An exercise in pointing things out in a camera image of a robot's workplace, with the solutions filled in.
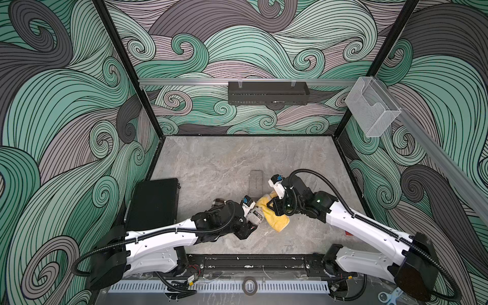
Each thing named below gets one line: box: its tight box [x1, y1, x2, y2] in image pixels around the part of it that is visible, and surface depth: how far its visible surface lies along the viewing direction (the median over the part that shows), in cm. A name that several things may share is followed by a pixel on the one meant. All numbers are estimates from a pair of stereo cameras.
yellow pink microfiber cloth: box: [255, 190, 290, 233], surface depth 74 cm
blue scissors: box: [377, 286, 404, 305], surface depth 67 cm
